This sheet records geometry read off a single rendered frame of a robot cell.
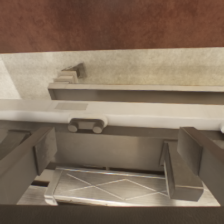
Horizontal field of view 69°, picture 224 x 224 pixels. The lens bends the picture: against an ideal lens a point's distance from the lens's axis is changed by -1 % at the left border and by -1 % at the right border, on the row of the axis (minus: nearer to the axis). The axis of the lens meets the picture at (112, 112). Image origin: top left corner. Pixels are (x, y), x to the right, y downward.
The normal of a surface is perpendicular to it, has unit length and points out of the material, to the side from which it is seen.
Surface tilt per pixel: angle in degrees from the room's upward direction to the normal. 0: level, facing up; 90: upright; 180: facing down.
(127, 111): 90
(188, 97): 0
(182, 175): 90
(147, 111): 90
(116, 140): 0
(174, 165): 90
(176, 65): 0
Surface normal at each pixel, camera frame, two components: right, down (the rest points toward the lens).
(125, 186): -0.06, -0.77
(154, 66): -0.13, 0.63
